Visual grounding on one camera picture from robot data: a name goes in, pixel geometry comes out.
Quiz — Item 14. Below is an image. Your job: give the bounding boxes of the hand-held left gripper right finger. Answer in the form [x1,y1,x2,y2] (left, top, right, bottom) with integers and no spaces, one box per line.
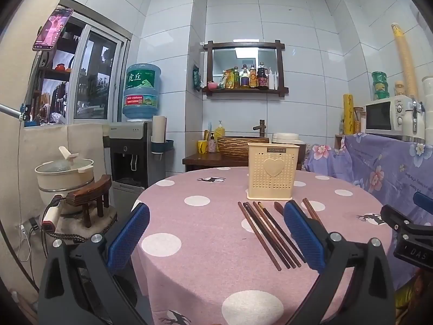
[283,200,396,325]

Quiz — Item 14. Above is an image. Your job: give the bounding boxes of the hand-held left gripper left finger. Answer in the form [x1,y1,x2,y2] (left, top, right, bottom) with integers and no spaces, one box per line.
[38,202,151,325]

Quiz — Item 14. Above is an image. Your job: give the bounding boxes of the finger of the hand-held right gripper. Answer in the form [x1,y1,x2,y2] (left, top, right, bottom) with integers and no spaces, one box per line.
[380,205,417,233]
[413,192,433,215]

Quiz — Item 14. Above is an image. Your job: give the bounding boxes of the black chopstick gold tip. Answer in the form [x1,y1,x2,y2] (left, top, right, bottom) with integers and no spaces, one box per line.
[258,202,307,264]

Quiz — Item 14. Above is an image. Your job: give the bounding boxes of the cream plastic utensil holder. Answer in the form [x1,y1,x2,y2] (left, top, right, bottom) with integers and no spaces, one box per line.
[246,143,301,200]

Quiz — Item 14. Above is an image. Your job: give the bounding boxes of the round cushioned seat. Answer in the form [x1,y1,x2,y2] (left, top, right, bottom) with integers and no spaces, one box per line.
[51,206,117,244]

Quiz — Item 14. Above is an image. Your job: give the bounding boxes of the purple floral cloth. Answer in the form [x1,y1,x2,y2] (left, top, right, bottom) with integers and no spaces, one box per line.
[304,132,433,212]

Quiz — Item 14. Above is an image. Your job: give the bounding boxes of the small dark wooden stool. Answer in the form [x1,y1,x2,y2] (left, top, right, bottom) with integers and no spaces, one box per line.
[67,174,112,228]

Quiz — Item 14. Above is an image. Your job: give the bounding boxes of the white kettle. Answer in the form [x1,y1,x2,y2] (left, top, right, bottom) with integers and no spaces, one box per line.
[402,99,426,140]

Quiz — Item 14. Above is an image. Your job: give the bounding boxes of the cream cooking pot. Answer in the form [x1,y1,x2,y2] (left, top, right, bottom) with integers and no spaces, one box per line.
[35,146,95,233]

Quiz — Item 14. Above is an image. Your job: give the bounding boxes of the grey water dispenser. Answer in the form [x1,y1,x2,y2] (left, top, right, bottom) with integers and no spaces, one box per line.
[109,121,153,190]

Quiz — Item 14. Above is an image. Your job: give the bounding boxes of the white microwave oven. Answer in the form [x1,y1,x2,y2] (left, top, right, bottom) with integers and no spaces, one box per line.
[365,95,414,135]

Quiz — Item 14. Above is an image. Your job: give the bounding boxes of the power strip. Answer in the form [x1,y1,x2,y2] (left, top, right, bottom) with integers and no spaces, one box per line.
[20,217,42,234]

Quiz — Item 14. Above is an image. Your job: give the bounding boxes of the glass jar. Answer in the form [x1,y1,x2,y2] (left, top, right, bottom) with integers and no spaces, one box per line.
[353,106,366,134]

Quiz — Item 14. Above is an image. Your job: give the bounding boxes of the white brown rice cooker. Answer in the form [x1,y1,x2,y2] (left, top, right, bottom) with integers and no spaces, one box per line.
[272,133,305,147]

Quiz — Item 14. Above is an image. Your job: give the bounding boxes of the dark wooden counter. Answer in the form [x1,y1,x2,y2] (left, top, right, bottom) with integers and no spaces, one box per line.
[183,151,307,173]

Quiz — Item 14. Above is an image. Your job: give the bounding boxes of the yellow wrap roll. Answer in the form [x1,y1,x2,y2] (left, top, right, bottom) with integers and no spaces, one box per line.
[343,94,355,135]

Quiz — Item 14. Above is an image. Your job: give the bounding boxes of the white paper cup tube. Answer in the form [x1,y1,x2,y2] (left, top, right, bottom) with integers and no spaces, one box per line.
[151,115,168,143]

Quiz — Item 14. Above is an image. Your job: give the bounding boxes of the brown ribbed sink basin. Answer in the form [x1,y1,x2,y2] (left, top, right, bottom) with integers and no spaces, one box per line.
[216,136,270,158]

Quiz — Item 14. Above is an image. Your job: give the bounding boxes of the bronze faucet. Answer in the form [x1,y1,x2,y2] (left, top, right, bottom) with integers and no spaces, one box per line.
[253,119,268,138]

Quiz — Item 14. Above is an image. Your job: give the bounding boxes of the yellow paper cup stack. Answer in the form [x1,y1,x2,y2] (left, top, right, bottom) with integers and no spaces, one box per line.
[391,23,419,97]

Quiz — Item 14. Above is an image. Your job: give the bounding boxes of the blue water jug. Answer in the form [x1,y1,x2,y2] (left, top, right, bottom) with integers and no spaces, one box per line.
[122,64,162,121]

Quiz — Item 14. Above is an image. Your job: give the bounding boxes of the dark soy sauce bottle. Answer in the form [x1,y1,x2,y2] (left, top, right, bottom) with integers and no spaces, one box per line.
[257,63,269,89]

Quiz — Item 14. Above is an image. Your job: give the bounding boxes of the sliding window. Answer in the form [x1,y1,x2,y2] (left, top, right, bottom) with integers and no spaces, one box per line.
[24,0,132,127]

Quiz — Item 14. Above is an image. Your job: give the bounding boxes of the yellow refill pouch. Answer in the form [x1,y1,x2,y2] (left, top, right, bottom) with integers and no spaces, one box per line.
[221,69,238,89]

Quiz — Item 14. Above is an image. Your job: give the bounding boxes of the smartphone with pink screen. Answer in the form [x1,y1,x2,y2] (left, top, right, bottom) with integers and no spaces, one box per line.
[33,7,74,51]

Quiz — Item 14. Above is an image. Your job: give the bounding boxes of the blue wall caddy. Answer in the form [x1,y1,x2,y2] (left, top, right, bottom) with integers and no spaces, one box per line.
[150,139,174,155]

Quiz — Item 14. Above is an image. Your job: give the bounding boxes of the white cable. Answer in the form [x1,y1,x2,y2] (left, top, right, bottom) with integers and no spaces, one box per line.
[18,229,34,263]

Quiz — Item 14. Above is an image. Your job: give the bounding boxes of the dark wooden wall shelf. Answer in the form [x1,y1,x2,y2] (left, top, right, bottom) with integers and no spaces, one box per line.
[199,41,289,99]

